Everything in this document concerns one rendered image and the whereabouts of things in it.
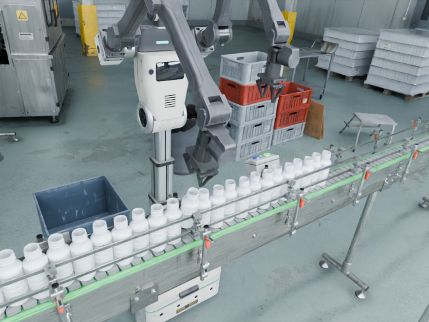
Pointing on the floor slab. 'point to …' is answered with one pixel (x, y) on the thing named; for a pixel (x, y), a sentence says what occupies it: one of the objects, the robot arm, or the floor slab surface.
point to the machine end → (32, 59)
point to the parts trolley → (307, 67)
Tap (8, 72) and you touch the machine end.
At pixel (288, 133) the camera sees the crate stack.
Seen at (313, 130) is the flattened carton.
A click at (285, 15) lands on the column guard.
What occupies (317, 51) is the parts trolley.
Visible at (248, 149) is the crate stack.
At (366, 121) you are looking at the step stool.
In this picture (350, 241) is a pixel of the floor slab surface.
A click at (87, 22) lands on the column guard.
